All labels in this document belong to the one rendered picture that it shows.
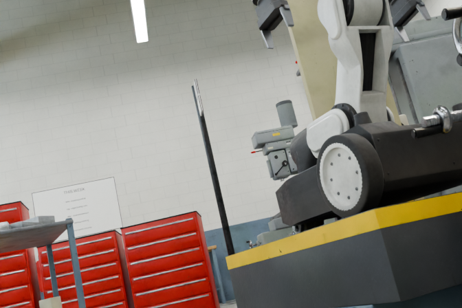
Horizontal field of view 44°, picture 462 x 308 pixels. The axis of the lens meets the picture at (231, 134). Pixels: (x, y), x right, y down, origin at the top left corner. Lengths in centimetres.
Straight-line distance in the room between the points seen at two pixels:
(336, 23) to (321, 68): 128
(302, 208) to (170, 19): 958
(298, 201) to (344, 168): 31
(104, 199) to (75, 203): 48
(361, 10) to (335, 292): 79
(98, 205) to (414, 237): 904
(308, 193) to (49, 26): 987
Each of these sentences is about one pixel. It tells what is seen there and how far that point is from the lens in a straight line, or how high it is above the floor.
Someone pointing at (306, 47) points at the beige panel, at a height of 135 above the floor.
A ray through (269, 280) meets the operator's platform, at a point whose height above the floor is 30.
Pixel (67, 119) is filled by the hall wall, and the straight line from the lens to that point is 1054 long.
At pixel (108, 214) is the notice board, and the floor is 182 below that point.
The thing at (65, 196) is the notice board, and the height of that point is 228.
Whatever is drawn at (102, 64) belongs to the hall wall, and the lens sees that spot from 1080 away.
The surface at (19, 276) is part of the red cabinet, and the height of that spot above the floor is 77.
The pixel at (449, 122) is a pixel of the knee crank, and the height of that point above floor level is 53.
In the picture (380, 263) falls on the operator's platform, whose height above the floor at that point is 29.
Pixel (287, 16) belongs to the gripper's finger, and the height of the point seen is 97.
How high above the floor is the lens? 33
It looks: 14 degrees up
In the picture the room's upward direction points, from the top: 13 degrees counter-clockwise
